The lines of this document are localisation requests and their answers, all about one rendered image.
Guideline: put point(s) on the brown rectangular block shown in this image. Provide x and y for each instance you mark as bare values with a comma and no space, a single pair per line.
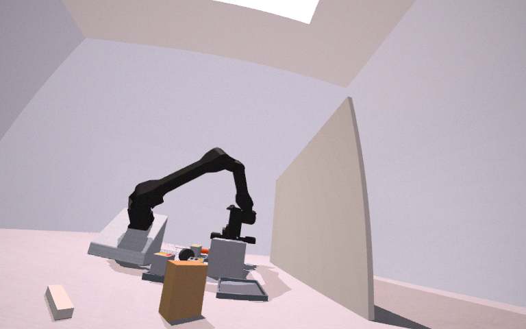
183,289

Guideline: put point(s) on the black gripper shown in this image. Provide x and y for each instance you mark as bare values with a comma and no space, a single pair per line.
233,230

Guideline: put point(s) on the orange screwdriver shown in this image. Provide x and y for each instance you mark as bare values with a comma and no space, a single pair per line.
203,251

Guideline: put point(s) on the pale pink rectangular block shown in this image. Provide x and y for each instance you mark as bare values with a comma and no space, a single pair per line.
60,305

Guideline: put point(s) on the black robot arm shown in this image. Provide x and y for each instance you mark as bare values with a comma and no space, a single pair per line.
149,194

